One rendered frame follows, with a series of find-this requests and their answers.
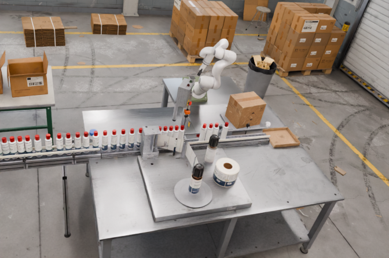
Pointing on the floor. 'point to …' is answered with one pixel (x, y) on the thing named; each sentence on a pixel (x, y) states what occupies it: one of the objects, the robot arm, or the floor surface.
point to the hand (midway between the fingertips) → (199, 73)
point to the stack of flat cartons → (43, 31)
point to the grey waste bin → (257, 83)
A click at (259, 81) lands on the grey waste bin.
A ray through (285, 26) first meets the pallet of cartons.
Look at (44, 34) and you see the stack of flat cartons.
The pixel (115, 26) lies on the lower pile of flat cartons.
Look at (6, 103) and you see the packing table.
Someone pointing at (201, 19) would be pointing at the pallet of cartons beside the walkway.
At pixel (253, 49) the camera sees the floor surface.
